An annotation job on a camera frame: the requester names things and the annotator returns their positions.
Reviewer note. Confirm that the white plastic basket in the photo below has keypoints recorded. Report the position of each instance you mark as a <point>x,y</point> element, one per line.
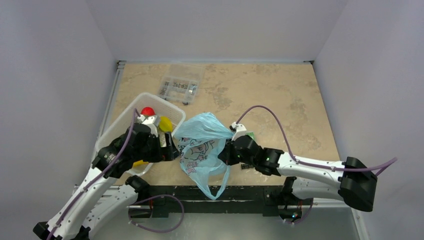
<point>132,109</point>

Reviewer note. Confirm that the green circuit board box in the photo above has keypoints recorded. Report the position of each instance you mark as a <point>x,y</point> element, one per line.
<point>251,134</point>

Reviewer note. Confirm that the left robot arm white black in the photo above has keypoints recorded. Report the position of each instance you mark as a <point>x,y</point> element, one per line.
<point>82,216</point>

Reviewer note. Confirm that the black T-handle tool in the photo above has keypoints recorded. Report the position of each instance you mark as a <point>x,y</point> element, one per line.
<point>245,166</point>

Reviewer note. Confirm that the red fake fruit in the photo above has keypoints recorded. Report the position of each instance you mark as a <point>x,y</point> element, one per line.
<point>148,111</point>

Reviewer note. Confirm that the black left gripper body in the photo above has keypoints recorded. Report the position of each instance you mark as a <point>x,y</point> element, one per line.
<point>156,153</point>

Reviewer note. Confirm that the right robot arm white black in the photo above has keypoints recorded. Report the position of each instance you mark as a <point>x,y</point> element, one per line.
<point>349,181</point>

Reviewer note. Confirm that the blue plastic bag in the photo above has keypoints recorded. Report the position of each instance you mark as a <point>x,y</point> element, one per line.
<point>200,139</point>

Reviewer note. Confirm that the yellow fake starfruit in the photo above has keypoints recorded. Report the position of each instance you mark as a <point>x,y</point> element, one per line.
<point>165,124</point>

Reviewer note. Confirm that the yellow fake banana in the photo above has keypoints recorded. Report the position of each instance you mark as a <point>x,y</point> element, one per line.
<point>139,163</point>

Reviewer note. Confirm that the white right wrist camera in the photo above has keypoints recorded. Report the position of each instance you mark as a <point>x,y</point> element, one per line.
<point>238,130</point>

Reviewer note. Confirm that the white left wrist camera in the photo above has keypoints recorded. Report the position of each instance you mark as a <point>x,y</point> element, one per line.
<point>150,121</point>

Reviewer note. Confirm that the aluminium frame rail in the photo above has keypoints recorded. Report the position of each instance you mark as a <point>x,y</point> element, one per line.
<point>120,65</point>

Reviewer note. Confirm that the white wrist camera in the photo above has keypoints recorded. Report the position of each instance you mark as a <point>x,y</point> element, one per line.
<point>238,130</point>
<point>150,121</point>

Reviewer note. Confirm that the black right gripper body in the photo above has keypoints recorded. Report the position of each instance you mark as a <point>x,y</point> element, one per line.
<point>227,153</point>

